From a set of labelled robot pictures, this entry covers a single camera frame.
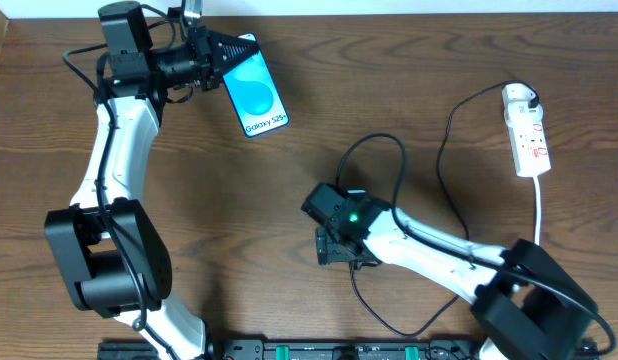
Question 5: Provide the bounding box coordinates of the blue Samsung Galaxy smartphone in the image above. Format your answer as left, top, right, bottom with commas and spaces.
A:
223, 51, 289, 138

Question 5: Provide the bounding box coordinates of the black USB charging cable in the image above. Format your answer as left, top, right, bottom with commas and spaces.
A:
335, 79, 541, 339

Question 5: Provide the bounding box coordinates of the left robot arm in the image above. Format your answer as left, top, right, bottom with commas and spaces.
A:
44, 1, 260, 359

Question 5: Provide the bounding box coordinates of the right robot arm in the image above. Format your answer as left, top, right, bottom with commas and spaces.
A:
301, 183, 598, 360

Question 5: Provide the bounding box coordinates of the white power strip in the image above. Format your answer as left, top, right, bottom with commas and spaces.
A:
504, 110, 551, 178

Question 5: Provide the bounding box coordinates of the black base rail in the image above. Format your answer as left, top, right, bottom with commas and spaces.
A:
96, 338, 600, 360

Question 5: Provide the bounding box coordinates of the white power strip cord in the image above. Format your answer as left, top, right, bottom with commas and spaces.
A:
531, 175, 543, 246

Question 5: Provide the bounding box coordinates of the white USB wall charger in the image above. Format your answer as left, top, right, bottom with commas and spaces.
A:
502, 83, 544, 129

